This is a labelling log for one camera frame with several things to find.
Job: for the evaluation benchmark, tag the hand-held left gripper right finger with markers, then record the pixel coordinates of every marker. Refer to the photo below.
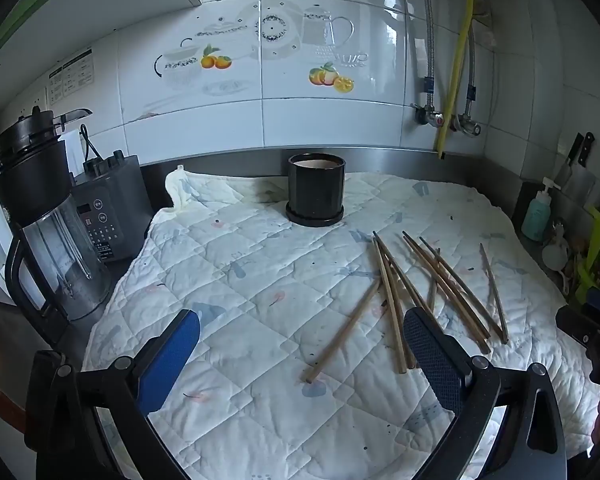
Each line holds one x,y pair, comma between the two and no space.
432,355

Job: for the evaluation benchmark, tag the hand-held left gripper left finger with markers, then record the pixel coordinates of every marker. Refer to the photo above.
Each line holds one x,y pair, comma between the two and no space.
170,355

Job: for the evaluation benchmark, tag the bunch of wooden chopsticks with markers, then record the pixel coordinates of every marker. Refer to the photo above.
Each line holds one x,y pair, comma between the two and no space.
392,310

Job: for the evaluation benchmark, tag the black utensil holder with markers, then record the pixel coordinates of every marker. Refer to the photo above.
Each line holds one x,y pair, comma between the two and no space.
315,190

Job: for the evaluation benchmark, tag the teal soap dispenser bottle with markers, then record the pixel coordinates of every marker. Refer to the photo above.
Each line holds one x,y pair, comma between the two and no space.
535,217

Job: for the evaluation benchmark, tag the white quilted cloth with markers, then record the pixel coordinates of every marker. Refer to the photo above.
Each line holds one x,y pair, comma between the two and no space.
260,270

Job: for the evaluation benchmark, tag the grey blender base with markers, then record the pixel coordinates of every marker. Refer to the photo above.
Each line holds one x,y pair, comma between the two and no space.
115,200

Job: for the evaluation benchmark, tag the blender jar with black lid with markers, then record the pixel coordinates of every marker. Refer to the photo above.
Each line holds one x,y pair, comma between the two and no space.
35,180

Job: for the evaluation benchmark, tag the metal water valve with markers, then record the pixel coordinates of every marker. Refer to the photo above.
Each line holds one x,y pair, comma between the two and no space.
467,125
429,116

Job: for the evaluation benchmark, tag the white wall label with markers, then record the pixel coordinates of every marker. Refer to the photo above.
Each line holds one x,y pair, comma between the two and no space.
78,74
55,87

